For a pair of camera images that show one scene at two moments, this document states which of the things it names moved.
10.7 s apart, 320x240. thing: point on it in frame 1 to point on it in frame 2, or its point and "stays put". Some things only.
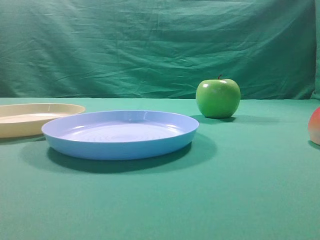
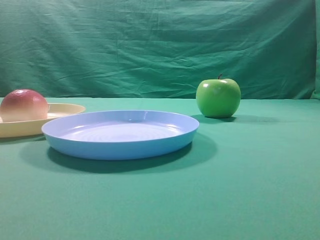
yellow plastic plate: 27,119 stays put
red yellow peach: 314,127 to 23,105
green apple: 218,98 stays put
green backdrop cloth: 159,49 stays put
